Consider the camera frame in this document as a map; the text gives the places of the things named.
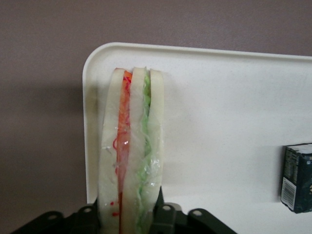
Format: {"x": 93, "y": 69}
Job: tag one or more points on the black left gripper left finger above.
{"x": 89, "y": 219}

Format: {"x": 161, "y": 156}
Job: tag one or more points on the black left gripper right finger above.
{"x": 165, "y": 217}

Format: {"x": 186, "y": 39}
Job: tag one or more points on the triangle sandwich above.
{"x": 132, "y": 146}

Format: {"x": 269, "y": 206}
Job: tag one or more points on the beige plastic serving tray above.
{"x": 219, "y": 109}

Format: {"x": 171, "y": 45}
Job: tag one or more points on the small black printed box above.
{"x": 296, "y": 178}

